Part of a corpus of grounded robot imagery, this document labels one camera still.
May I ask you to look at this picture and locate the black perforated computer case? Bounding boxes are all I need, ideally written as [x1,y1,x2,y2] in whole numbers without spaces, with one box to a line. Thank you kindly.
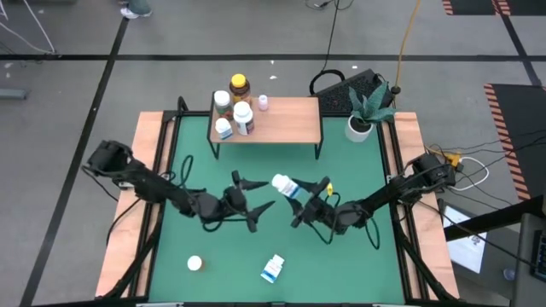
[319,68,396,115]

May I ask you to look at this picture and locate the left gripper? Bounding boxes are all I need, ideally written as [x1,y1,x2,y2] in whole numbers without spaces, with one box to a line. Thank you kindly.
[212,169,277,235]

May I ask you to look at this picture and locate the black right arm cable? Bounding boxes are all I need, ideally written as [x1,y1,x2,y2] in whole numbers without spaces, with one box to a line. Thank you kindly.
[305,191,382,252]

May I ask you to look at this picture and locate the yellow cord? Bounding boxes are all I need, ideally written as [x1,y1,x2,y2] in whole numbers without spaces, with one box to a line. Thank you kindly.
[392,0,423,96]

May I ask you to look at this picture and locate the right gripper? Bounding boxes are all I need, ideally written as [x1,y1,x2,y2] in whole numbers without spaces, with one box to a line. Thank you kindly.
[288,176,356,235]

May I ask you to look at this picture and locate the amber bottle yellow cap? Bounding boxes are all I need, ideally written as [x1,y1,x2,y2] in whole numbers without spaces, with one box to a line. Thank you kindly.
[229,72,253,107]

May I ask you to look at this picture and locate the gray cabinet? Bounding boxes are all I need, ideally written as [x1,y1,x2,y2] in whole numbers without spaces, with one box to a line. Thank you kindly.
[509,212,546,307]

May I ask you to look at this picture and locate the white power cable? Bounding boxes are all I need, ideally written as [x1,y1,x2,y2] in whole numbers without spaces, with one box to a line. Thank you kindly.
[450,156,491,192]

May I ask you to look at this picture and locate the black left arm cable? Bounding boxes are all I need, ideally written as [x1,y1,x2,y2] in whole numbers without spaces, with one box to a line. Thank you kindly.
[161,153,257,235]

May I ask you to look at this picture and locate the black cable loop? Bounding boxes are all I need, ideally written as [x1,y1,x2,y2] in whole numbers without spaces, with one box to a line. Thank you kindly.
[308,68,346,96]

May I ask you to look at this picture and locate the thin black floor cable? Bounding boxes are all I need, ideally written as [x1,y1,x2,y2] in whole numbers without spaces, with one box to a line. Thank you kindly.
[322,0,342,72]

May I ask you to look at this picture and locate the gray flat bar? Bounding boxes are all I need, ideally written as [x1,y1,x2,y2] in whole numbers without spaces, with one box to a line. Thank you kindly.
[0,88,29,101]

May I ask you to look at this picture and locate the black mat hazard stripe edge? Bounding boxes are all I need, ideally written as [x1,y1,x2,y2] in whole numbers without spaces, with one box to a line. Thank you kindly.
[441,0,546,17]
[483,83,546,202]

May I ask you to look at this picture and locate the white floor cable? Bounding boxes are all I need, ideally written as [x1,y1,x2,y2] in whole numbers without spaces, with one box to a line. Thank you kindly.
[0,0,56,55]

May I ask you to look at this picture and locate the white bottle dark red label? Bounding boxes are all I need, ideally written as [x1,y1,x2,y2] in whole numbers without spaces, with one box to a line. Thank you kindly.
[232,101,256,137]

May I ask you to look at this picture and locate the snake plant white pot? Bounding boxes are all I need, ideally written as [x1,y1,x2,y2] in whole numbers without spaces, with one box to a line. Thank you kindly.
[344,80,397,143]

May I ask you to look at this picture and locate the rectangular white bottle blue label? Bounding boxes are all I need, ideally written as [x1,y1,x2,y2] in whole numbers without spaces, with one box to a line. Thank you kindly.
[259,253,286,285]

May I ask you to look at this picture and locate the green table mat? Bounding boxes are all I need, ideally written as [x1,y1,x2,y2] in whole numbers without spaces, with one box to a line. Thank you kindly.
[147,114,406,304]

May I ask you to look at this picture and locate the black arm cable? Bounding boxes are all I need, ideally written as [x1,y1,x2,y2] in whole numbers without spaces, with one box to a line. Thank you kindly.
[305,191,382,252]
[161,153,257,235]

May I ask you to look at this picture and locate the wooden shelf black metal legs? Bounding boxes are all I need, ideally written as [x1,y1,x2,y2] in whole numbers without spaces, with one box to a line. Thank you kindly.
[206,91,324,161]

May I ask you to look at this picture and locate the gummy bottle white cap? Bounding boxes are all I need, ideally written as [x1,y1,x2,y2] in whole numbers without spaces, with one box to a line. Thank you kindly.
[212,90,235,122]

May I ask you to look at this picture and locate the small white bottle blue label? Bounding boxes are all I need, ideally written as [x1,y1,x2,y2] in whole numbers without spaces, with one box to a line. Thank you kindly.
[214,117,235,142]

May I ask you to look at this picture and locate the white pill bottle blue label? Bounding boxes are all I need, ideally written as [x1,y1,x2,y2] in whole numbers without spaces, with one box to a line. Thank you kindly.
[270,172,302,200]

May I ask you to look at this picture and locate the person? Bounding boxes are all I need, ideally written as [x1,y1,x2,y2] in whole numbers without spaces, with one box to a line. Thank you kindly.
[119,0,154,20]

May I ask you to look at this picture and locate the white round bottle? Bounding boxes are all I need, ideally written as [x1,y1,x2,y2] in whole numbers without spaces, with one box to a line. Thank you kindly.
[186,254,206,273]

